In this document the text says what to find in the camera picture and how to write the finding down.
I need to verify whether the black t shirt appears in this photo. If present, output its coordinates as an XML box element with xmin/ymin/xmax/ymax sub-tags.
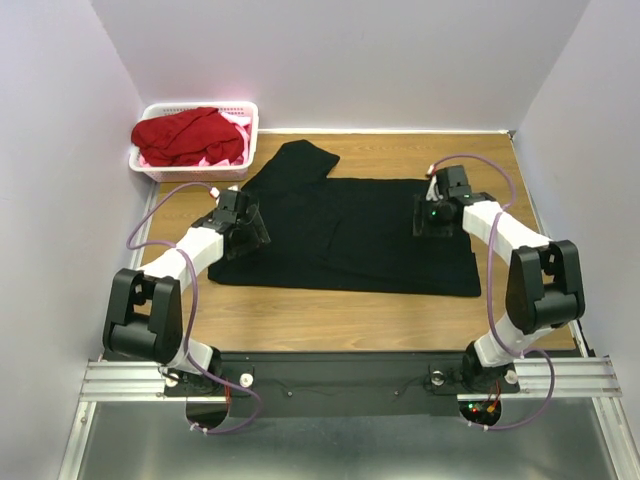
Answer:
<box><xmin>207</xmin><ymin>140</ymin><xmax>481</xmax><ymax>298</ymax></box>

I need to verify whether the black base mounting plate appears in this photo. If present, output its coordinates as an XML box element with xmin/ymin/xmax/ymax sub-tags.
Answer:
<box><xmin>153</xmin><ymin>351</ymin><xmax>519</xmax><ymax>418</ymax></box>

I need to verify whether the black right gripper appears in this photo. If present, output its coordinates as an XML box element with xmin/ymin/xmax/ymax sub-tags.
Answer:
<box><xmin>408</xmin><ymin>193</ymin><xmax>453</xmax><ymax>237</ymax></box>

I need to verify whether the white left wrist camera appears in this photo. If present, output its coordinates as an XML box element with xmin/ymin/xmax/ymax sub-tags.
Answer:
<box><xmin>209</xmin><ymin>185</ymin><xmax>239</xmax><ymax>200</ymax></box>

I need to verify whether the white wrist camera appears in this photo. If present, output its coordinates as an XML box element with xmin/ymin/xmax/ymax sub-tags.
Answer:
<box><xmin>209</xmin><ymin>185</ymin><xmax>239</xmax><ymax>200</ymax></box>
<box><xmin>425</xmin><ymin>164</ymin><xmax>443</xmax><ymax>202</ymax></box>

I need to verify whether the white plastic laundry basket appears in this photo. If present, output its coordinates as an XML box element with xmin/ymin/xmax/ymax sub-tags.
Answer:
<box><xmin>129</xmin><ymin>100</ymin><xmax>259</xmax><ymax>183</ymax></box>

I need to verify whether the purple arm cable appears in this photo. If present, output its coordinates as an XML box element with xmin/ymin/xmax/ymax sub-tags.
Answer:
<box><xmin>125</xmin><ymin>182</ymin><xmax>263</xmax><ymax>435</ymax></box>
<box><xmin>424</xmin><ymin>153</ymin><xmax>555</xmax><ymax>432</ymax></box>

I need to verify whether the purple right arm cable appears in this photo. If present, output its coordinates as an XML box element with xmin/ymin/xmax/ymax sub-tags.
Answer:
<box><xmin>424</xmin><ymin>153</ymin><xmax>555</xmax><ymax>432</ymax></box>

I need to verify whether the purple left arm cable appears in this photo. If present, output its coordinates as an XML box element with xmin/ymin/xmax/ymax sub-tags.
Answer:
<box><xmin>125</xmin><ymin>182</ymin><xmax>263</xmax><ymax>435</ymax></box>

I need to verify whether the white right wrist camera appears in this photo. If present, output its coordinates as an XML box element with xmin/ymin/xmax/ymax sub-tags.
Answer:
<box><xmin>425</xmin><ymin>164</ymin><xmax>443</xmax><ymax>202</ymax></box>

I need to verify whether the aluminium frame rail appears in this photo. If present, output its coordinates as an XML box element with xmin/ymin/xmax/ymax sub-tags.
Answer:
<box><xmin>55</xmin><ymin>179</ymin><xmax>171</xmax><ymax>480</ymax></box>

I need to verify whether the red t shirt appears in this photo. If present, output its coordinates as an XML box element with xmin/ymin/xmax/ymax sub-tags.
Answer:
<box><xmin>131</xmin><ymin>106</ymin><xmax>245</xmax><ymax>165</ymax></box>

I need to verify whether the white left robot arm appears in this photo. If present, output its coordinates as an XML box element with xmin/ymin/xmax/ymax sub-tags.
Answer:
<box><xmin>102</xmin><ymin>190</ymin><xmax>270</xmax><ymax>394</ymax></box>

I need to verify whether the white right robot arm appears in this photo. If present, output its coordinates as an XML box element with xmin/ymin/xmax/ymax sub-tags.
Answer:
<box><xmin>413</xmin><ymin>164</ymin><xmax>586</xmax><ymax>390</ymax></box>

